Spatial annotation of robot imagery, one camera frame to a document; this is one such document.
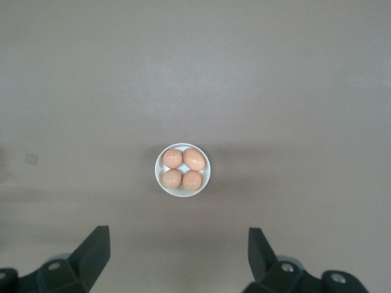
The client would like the white round bowl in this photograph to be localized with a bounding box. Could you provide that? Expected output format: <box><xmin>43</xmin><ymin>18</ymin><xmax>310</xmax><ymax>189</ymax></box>
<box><xmin>155</xmin><ymin>142</ymin><xmax>211</xmax><ymax>198</ymax></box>

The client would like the brown egg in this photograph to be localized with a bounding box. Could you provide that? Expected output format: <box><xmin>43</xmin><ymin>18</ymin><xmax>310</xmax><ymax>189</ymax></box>
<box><xmin>163</xmin><ymin>148</ymin><xmax>183</xmax><ymax>168</ymax></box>
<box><xmin>182</xmin><ymin>170</ymin><xmax>203</xmax><ymax>190</ymax></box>
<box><xmin>182</xmin><ymin>148</ymin><xmax>205</xmax><ymax>172</ymax></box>
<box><xmin>162</xmin><ymin>168</ymin><xmax>183</xmax><ymax>189</ymax></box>

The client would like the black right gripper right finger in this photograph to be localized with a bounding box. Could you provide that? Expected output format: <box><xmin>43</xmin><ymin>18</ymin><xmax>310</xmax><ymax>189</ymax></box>
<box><xmin>241</xmin><ymin>227</ymin><xmax>370</xmax><ymax>293</ymax></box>

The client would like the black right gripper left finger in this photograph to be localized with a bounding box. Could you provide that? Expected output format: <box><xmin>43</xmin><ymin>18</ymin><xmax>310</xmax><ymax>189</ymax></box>
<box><xmin>0</xmin><ymin>225</ymin><xmax>111</xmax><ymax>293</ymax></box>

